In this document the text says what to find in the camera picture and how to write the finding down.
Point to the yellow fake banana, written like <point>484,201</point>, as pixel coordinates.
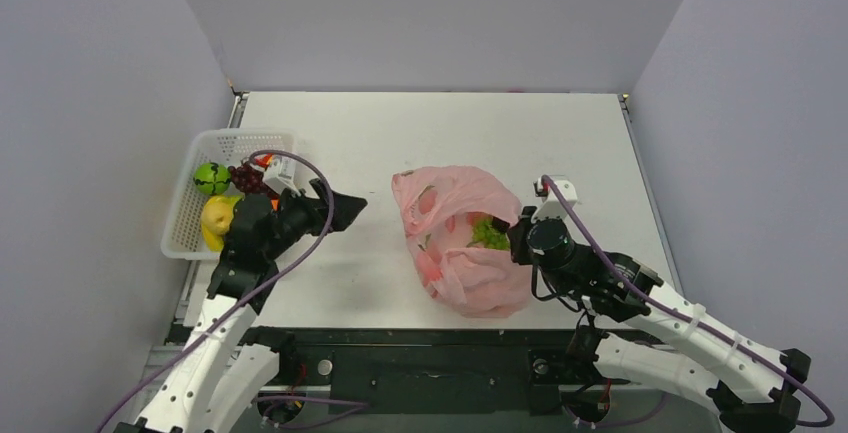
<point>213,241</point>

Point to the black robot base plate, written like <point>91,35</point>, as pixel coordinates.
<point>418,371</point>

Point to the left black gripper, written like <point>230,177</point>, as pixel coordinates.
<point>315,208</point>

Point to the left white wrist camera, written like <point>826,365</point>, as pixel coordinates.
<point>279,176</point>

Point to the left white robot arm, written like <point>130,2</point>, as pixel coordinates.
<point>208,385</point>

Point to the green fake fruit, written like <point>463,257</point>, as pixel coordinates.
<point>211,179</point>

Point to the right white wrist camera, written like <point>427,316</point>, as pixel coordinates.
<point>552,200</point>

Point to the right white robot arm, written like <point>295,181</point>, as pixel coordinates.
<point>750,387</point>

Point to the green fake grapes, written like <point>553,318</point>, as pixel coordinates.
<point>487,232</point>

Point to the white plastic basket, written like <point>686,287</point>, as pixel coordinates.
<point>182,238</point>

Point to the yellow fake fruit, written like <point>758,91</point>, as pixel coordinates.
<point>218,214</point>

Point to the pink plastic bag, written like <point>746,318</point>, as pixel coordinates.
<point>437,206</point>

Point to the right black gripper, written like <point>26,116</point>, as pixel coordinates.
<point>518,238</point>

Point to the purple fake grapes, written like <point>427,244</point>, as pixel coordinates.
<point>249,179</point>

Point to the orange fake fruit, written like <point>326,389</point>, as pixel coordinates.
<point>262,162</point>

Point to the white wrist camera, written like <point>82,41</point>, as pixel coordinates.
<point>279,176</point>
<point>552,200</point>

